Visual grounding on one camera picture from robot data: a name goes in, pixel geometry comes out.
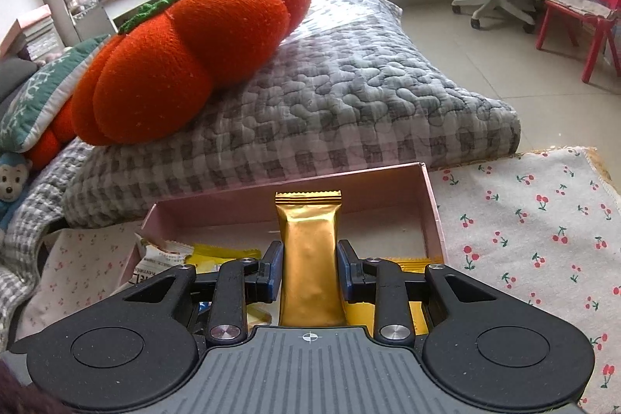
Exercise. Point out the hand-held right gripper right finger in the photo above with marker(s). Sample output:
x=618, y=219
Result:
x=345, y=271

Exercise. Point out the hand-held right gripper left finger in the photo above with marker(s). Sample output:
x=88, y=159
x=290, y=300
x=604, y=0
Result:
x=272, y=271

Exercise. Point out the gold foil bar packet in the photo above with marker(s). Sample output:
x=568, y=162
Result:
x=310, y=249

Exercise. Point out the large yellow snack packet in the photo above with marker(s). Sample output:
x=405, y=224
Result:
x=412, y=264
x=218, y=256

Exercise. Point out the pink-lined silver gift box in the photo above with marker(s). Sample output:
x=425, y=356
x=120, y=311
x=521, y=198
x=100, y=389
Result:
x=388, y=220

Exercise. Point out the white pecan snack packet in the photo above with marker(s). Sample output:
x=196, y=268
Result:
x=155, y=259

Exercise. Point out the grey checked quilted pillow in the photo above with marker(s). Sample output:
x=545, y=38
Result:
x=364, y=94

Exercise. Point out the large orange pumpkin cushion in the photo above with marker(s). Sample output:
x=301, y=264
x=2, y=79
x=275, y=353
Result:
x=194, y=55

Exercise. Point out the grey checked blanket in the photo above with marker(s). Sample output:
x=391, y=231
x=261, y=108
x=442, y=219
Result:
x=29, y=239

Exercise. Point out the small orange pumpkin cushion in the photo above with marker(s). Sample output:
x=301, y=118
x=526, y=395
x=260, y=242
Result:
x=51, y=137

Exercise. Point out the blue monkey plush toy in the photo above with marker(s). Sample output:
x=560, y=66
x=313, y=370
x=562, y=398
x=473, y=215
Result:
x=12, y=186

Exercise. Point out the dark maroon cloth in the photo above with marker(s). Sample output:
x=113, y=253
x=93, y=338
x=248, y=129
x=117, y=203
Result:
x=24, y=389

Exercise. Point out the green leaf-print pillow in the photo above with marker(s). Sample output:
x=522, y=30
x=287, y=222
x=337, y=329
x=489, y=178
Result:
x=43, y=98

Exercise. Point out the dark grey sofa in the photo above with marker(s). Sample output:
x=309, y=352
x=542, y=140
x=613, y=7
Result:
x=14, y=77

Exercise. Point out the folded paper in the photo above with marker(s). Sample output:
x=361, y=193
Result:
x=577, y=4

